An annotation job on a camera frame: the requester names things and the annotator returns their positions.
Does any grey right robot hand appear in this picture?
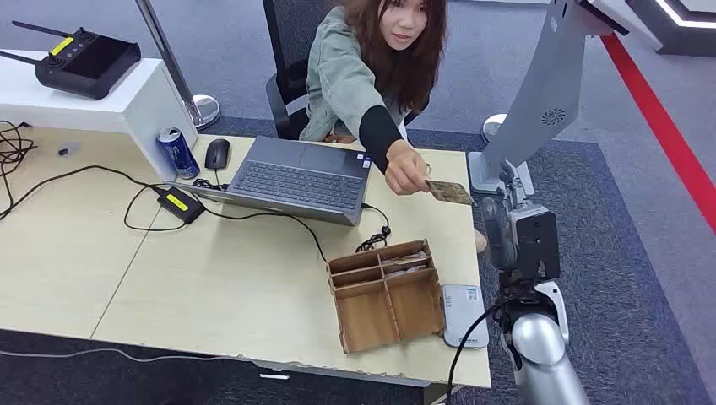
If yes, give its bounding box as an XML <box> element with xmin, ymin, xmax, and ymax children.
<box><xmin>480</xmin><ymin>159</ymin><xmax>534</xmax><ymax>273</ymax></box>

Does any person's right hand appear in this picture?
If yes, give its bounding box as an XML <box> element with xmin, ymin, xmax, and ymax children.
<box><xmin>384</xmin><ymin>139</ymin><xmax>431</xmax><ymax>197</ymax></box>

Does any brown printed ID card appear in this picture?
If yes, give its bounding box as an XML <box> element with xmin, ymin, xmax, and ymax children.
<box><xmin>424</xmin><ymin>178</ymin><xmax>476</xmax><ymax>207</ymax></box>

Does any wooden organizer box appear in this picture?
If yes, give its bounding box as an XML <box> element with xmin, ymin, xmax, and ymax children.
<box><xmin>326</xmin><ymin>239</ymin><xmax>447</xmax><ymax>355</ymax></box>

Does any person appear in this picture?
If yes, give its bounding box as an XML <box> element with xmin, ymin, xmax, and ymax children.
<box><xmin>297</xmin><ymin>0</ymin><xmax>489</xmax><ymax>254</ymax></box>

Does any round chrome stanchion base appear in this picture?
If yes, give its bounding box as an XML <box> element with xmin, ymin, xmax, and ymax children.
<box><xmin>480</xmin><ymin>113</ymin><xmax>509</xmax><ymax>145</ymax></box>

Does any grey laptop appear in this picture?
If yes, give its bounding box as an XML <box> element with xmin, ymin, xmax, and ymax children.
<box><xmin>167</xmin><ymin>135</ymin><xmax>375</xmax><ymax>228</ymax></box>

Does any dark blue carpet mat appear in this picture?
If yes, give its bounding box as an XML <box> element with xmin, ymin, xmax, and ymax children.
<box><xmin>198</xmin><ymin>116</ymin><xmax>714</xmax><ymax>405</ymax></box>

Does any grey kiosk stand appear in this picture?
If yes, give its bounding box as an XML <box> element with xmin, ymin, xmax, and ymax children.
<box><xmin>467</xmin><ymin>0</ymin><xmax>664</xmax><ymax>197</ymax></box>

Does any black office chair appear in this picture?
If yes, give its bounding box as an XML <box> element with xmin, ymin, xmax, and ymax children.
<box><xmin>261</xmin><ymin>0</ymin><xmax>431</xmax><ymax>141</ymax></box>

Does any black computer mouse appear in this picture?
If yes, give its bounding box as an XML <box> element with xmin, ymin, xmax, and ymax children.
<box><xmin>203</xmin><ymin>138</ymin><xmax>231</xmax><ymax>171</ymax></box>

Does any red floor tape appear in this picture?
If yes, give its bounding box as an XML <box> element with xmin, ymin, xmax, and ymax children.
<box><xmin>599</xmin><ymin>32</ymin><xmax>716</xmax><ymax>236</ymax></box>

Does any blue drink can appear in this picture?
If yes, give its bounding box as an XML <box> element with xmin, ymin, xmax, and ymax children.
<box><xmin>155</xmin><ymin>127</ymin><xmax>201</xmax><ymax>181</ymax></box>

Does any black power adapter yellow label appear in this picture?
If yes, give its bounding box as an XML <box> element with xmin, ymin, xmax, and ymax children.
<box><xmin>156</xmin><ymin>186</ymin><xmax>207</xmax><ymax>226</ymax></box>

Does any black platform with light strip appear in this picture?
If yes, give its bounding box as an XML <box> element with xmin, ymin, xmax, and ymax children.
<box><xmin>625</xmin><ymin>0</ymin><xmax>716</xmax><ymax>58</ymax></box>

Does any chrome stanchion pole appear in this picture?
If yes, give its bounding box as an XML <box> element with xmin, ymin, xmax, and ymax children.
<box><xmin>133</xmin><ymin>0</ymin><xmax>222</xmax><ymax>132</ymax></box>

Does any white shelf box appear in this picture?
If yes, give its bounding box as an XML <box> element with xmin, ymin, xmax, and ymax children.
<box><xmin>0</xmin><ymin>49</ymin><xmax>199</xmax><ymax>183</ymax></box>

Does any black remote controller with antennas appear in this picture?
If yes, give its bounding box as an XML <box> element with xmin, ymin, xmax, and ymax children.
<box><xmin>0</xmin><ymin>20</ymin><xmax>143</xmax><ymax>101</ymax></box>

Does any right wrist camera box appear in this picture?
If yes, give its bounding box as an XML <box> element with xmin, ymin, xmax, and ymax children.
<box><xmin>510</xmin><ymin>202</ymin><xmax>561</xmax><ymax>282</ymax></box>

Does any black laptop charger cable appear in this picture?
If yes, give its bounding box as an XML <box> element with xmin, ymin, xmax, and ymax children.
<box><xmin>190</xmin><ymin>203</ymin><xmax>393</xmax><ymax>264</ymax></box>

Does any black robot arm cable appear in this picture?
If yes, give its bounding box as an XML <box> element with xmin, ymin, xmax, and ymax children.
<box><xmin>444</xmin><ymin>299</ymin><xmax>510</xmax><ymax>405</ymax></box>

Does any small tangled black cable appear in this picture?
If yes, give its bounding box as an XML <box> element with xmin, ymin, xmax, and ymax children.
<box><xmin>192</xmin><ymin>170</ymin><xmax>230</xmax><ymax>192</ymax></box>

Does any black mains cable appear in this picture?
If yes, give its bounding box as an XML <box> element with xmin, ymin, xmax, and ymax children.
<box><xmin>0</xmin><ymin>165</ymin><xmax>192</xmax><ymax>233</ymax></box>

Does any white floor cable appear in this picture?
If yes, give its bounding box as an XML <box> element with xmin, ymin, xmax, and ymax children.
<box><xmin>0</xmin><ymin>347</ymin><xmax>252</xmax><ymax>365</ymax></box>

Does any black cable bundle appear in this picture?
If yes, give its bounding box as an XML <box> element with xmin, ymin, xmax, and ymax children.
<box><xmin>0</xmin><ymin>120</ymin><xmax>39</xmax><ymax>211</ymax></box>

